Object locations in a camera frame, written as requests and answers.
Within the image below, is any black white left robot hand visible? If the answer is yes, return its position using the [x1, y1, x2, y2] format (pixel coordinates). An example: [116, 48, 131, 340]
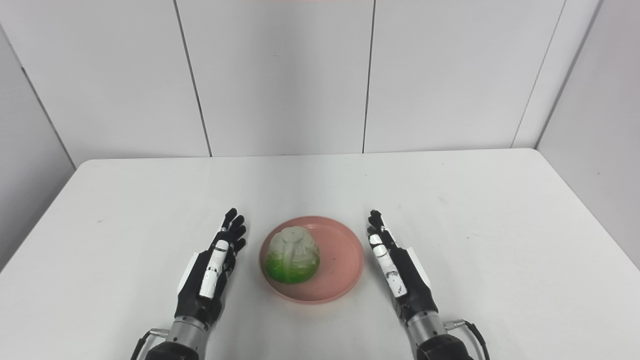
[173, 207, 248, 332]

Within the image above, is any green white toy cabbage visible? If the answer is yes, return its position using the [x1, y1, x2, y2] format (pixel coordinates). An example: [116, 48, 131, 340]
[264, 225, 321, 285]

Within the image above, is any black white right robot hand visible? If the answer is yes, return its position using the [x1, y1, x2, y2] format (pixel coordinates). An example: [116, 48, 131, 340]
[367, 209, 440, 324]

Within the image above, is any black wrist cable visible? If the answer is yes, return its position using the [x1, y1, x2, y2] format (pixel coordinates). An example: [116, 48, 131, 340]
[130, 327, 170, 360]
[443, 319, 491, 360]

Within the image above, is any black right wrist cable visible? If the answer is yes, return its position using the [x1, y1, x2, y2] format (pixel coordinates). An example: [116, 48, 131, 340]
[443, 319, 491, 360]

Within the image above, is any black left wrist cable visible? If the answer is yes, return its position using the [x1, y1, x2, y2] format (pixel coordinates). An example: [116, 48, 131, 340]
[130, 327, 170, 360]

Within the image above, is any pink round plate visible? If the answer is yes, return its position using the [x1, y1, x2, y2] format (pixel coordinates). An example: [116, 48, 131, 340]
[258, 215, 366, 305]

